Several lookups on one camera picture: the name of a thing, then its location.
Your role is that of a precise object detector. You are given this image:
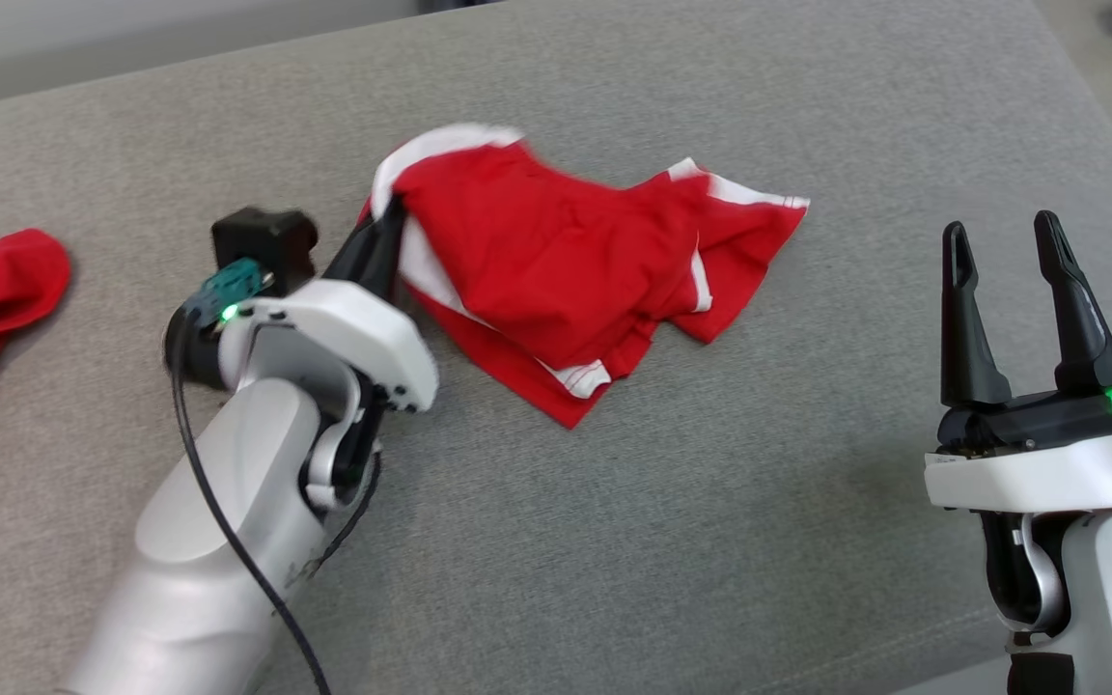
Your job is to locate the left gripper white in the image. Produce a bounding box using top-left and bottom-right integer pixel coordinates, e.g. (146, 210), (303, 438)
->
(165, 196), (440, 415)

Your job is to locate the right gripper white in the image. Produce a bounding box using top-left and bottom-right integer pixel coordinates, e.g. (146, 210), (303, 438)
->
(925, 209), (1112, 514)

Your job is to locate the red shorts wide white band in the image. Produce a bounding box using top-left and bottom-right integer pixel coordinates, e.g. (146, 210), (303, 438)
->
(360, 124), (811, 430)

